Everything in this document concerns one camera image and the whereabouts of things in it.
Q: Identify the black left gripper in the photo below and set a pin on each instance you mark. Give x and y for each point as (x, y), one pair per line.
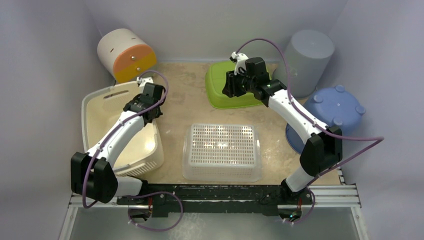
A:
(160, 113)

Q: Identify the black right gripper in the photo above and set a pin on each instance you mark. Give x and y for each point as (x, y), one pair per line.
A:
(232, 85)

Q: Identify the green plastic tray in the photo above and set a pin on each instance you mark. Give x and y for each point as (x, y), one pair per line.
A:
(215, 80)

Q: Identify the cream perforated laundry basket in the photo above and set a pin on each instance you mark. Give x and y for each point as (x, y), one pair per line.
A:
(101, 109)

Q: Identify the grey plastic bucket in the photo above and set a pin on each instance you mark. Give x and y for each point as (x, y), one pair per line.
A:
(307, 53)

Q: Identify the blue plastic bucket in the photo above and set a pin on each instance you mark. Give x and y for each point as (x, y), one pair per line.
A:
(335, 106)

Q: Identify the white perforated basket tray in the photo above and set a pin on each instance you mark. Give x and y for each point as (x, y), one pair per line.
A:
(222, 153)

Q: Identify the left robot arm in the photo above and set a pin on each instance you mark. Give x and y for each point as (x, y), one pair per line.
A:
(91, 172)

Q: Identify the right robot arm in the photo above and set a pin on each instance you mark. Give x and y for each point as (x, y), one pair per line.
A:
(321, 150)

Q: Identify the white orange yellow cylinder container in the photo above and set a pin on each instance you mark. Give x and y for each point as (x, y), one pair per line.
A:
(125, 55)

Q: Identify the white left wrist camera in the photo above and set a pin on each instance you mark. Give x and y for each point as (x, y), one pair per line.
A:
(142, 81)

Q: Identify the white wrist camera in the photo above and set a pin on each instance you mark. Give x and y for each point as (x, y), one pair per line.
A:
(239, 59)
(142, 81)

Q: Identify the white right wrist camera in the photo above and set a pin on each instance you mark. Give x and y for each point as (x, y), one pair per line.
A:
(239, 59)

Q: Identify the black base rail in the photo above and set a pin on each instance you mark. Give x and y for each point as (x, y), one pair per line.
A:
(268, 200)

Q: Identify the aluminium frame rail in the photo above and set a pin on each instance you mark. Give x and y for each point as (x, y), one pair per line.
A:
(330, 196)

